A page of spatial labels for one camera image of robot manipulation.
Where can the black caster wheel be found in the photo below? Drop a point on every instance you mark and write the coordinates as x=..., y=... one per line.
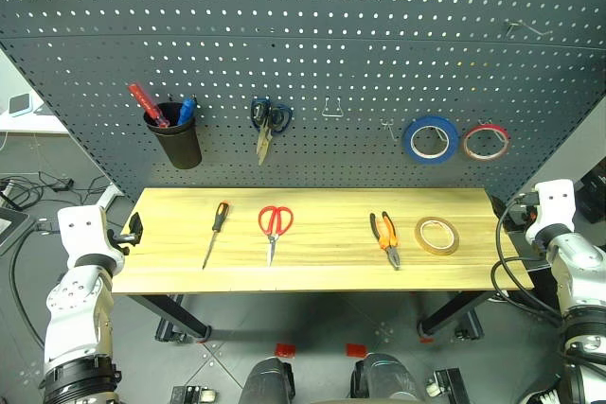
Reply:
x=447, y=386
x=194, y=394

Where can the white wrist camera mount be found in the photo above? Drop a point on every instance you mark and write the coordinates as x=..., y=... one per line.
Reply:
x=554, y=207
x=83, y=233

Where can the tan tape roll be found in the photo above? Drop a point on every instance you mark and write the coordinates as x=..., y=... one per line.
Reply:
x=421, y=239

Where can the blue tape roll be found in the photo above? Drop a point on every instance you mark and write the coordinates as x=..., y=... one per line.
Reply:
x=413, y=145

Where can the long metal pegboard hook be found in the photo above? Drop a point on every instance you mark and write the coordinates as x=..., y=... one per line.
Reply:
x=525, y=28

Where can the dark grey metal pegboard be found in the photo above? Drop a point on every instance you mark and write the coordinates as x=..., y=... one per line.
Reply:
x=303, y=44

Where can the metal loop pegboard hook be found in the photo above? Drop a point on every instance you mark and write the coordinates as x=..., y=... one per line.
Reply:
x=333, y=110

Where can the black plastic cup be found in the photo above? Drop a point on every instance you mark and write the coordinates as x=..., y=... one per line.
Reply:
x=180, y=144

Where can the blue white small device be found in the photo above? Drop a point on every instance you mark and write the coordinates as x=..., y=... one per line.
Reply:
x=21, y=104

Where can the dark rounded shape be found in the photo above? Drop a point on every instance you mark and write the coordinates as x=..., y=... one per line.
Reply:
x=265, y=382
x=386, y=378

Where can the small metal pegboard hook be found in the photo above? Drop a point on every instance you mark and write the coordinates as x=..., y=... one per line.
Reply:
x=389, y=129

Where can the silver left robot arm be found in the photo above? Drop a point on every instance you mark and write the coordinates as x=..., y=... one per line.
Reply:
x=78, y=309

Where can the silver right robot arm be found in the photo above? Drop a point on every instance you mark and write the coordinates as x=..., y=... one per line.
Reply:
x=580, y=300

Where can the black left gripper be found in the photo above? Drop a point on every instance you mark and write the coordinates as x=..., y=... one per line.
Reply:
x=118, y=239

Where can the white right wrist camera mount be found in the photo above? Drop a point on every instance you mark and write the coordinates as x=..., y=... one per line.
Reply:
x=554, y=207

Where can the black table leg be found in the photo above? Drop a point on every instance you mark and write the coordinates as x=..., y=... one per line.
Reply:
x=450, y=314
x=175, y=316

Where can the white side table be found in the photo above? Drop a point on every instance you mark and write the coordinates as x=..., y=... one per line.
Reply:
x=23, y=122

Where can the red tape roll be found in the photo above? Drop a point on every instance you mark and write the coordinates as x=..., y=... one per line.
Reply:
x=487, y=154

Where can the black box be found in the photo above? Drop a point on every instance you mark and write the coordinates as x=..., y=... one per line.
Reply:
x=594, y=196

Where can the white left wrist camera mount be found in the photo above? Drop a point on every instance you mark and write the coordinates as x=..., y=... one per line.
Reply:
x=83, y=233

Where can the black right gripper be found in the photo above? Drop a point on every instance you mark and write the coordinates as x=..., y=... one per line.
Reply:
x=520, y=215

